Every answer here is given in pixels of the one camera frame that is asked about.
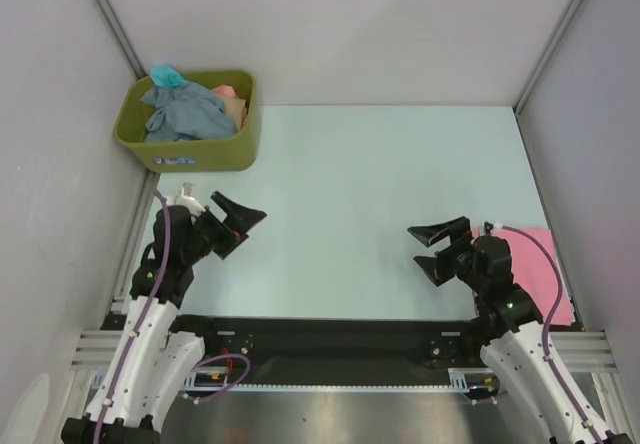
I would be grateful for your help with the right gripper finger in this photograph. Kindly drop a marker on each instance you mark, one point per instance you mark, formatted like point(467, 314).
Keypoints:
point(454, 230)
point(428, 267)

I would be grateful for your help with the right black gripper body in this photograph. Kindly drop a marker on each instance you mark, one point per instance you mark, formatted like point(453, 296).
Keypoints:
point(455, 260)

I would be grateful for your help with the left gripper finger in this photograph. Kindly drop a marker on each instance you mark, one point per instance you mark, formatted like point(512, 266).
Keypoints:
point(241, 219)
point(225, 205)

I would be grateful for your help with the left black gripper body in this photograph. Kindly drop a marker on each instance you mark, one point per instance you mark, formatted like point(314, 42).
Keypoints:
point(211, 234)

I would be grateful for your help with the grey blue t shirt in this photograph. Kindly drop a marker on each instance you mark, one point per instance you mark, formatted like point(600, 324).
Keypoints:
point(186, 112)

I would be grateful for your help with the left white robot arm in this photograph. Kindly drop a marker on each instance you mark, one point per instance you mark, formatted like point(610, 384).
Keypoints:
point(159, 348)

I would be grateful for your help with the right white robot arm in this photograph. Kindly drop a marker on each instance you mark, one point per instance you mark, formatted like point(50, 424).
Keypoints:
point(512, 335)

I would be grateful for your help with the olive green plastic bin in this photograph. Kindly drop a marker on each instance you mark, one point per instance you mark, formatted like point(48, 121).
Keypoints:
point(237, 152)

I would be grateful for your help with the folded pink t shirt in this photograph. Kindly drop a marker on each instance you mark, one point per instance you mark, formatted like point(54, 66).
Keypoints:
point(533, 272)

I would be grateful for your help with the beige t shirt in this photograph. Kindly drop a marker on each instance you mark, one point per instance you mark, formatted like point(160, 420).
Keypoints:
point(236, 109)

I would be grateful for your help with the salmon pink t shirt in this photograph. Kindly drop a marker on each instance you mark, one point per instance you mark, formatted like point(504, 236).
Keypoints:
point(225, 90)

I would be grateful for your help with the turquoise t shirt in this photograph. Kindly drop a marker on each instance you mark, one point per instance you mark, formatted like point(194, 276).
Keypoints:
point(165, 76)

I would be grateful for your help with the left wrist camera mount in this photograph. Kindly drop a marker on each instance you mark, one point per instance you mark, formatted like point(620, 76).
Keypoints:
point(186, 199)

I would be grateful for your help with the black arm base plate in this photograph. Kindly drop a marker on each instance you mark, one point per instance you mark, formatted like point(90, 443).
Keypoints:
point(344, 352)

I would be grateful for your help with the aluminium front rail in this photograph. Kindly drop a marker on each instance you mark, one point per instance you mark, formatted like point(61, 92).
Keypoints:
point(581, 352)

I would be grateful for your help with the blue slotted cable duct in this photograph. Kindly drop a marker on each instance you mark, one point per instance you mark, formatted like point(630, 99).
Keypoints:
point(458, 384)

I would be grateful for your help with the left aluminium corner post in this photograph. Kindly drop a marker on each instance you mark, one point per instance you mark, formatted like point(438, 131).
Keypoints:
point(113, 24)

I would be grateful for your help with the aluminium corner post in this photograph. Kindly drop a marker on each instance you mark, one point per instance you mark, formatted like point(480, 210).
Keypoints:
point(113, 24)
point(568, 15)

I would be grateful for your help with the right aluminium corner post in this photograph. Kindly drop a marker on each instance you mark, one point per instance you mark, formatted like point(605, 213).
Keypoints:
point(568, 15)

